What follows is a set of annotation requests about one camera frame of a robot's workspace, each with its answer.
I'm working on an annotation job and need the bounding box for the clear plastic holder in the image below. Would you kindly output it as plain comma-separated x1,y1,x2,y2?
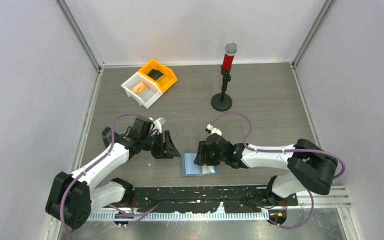
101,126,119,148

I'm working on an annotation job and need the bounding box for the blue leather card holder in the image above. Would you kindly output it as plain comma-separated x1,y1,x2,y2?
181,153,219,177

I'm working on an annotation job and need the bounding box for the red microphone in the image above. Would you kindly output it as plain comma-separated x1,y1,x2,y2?
221,42,238,73

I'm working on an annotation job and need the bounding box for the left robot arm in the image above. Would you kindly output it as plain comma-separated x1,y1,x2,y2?
45,115,180,230

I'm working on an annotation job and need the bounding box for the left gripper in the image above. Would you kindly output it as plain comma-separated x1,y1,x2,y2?
140,130,180,159

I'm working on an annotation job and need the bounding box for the black card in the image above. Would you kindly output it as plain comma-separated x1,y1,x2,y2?
147,69,165,82

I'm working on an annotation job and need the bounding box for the white plastic bin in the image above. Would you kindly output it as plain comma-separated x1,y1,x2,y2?
120,72,163,109

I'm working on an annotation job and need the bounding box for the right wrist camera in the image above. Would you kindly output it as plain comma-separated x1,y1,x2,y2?
205,123,222,136

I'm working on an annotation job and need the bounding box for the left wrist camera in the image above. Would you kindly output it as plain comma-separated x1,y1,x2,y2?
149,117,166,136

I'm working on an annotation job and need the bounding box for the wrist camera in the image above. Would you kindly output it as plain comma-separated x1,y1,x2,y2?
149,117,166,136
205,123,222,136

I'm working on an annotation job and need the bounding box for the orange plastic bin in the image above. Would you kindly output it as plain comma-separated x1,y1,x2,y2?
138,59,178,94

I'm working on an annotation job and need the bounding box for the tan card in white bin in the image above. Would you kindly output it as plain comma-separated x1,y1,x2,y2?
131,82,148,96

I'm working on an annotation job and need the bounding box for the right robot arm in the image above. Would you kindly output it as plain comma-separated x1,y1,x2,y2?
194,133,339,205

